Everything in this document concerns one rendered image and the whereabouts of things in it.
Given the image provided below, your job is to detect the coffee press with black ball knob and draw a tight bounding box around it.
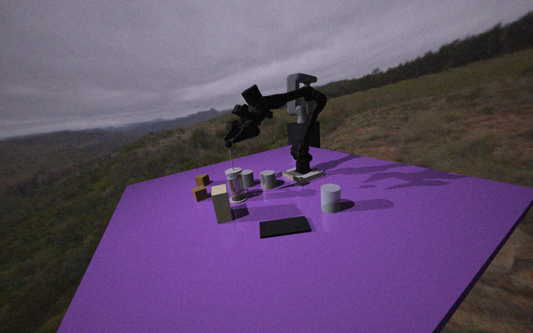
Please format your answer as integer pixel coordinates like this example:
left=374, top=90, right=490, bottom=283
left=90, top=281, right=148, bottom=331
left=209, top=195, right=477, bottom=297
left=225, top=141, right=248, bottom=204

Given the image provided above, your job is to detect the brown cube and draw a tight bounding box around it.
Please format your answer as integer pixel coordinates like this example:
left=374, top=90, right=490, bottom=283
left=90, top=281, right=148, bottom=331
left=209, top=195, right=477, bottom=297
left=192, top=185, right=208, bottom=202
left=195, top=174, right=210, bottom=186

